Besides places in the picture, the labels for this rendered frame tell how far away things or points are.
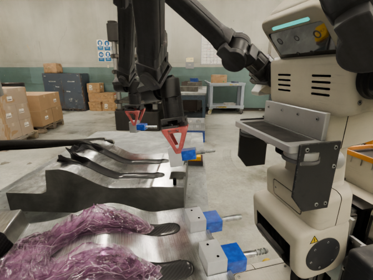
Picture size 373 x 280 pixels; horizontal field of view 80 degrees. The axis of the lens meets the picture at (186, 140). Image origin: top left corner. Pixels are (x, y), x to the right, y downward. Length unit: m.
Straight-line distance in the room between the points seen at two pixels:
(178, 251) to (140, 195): 0.22
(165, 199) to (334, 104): 0.46
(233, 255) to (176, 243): 0.11
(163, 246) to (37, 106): 4.81
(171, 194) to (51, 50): 8.08
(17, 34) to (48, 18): 1.17
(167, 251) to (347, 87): 0.47
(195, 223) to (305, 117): 0.35
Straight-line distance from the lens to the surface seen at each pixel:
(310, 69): 0.61
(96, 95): 7.45
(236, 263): 0.45
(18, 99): 4.62
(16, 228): 0.57
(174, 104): 0.60
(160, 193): 0.62
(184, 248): 0.48
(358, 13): 0.38
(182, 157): 0.62
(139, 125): 1.09
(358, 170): 0.94
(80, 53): 8.03
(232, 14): 7.18
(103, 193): 0.67
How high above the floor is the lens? 1.18
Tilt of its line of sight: 17 degrees down
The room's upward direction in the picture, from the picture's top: straight up
